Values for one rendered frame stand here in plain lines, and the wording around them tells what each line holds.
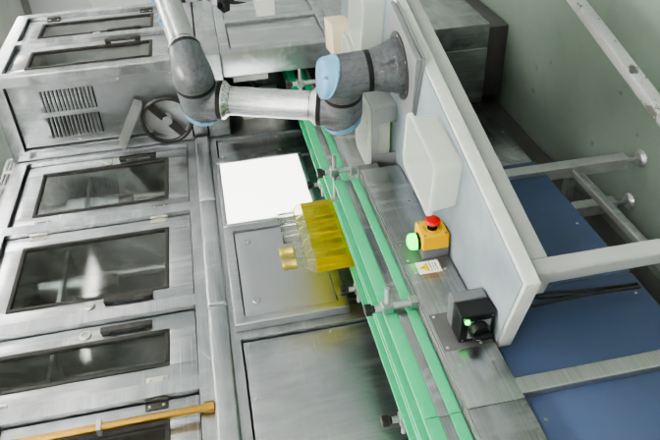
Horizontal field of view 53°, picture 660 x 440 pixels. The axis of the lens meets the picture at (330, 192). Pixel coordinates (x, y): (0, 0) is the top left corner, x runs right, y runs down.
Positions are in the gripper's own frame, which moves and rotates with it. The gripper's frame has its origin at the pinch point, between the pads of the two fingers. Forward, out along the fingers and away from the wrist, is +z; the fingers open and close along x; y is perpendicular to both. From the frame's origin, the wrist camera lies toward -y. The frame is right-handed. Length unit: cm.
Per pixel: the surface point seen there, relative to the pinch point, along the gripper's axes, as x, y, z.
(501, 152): 64, -33, 90
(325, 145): 44, -36, 17
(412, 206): 17, -89, 32
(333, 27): 20.0, 0.3, 27.1
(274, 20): 49, 49, 11
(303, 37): 43, 26, 20
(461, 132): -21, -97, 36
